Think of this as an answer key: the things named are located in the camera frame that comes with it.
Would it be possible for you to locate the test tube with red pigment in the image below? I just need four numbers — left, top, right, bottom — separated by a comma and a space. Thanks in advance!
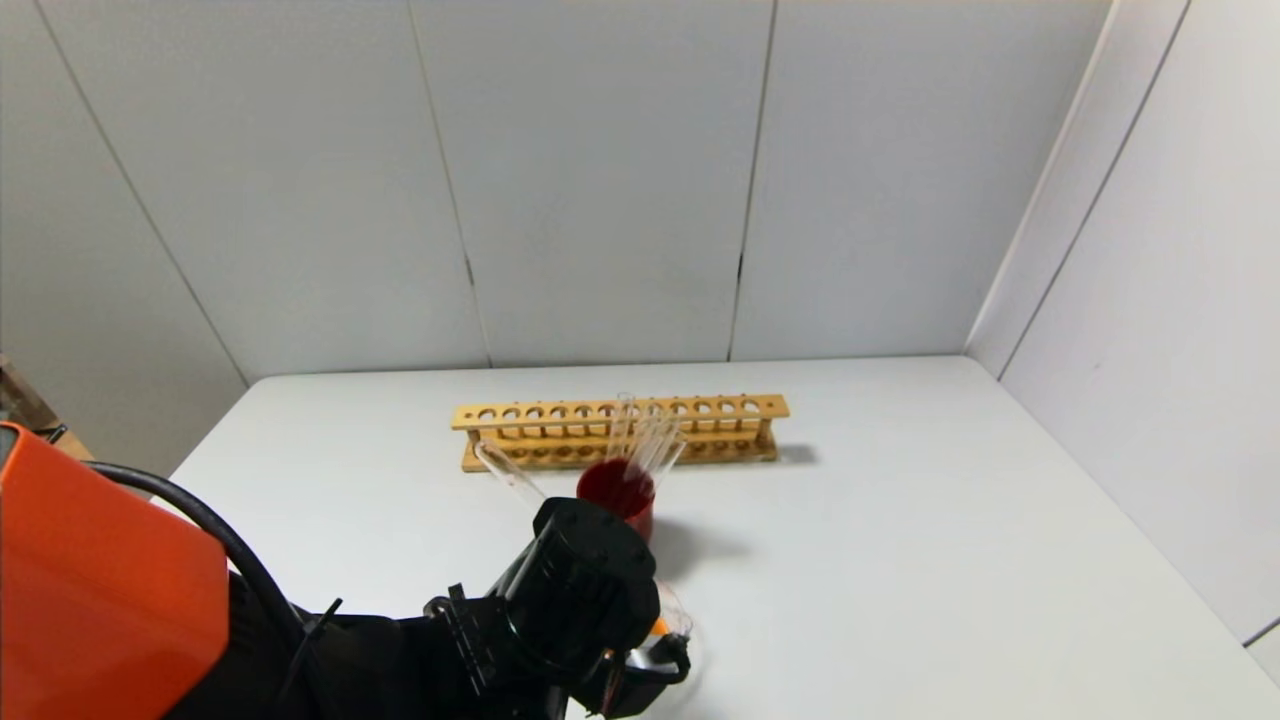
473, 440, 550, 507

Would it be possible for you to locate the empty glass test tube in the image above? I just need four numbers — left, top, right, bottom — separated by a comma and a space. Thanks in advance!
648, 430, 689, 493
608, 393, 639, 469
640, 412, 681, 477

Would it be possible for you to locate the wooden test tube rack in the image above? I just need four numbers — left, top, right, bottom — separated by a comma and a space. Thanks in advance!
451, 394, 790, 473

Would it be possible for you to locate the red plastic cup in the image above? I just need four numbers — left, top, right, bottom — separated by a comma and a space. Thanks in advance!
576, 458, 657, 546

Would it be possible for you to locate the clear glass beaker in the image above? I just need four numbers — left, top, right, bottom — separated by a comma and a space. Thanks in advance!
645, 585, 707, 701

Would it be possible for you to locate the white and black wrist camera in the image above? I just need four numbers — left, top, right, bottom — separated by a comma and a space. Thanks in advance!
600, 632, 693, 719

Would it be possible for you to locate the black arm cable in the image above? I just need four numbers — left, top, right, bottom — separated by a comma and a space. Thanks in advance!
85, 462, 313, 643

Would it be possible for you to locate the dark metal frame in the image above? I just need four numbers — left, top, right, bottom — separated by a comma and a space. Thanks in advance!
0, 355, 71, 451

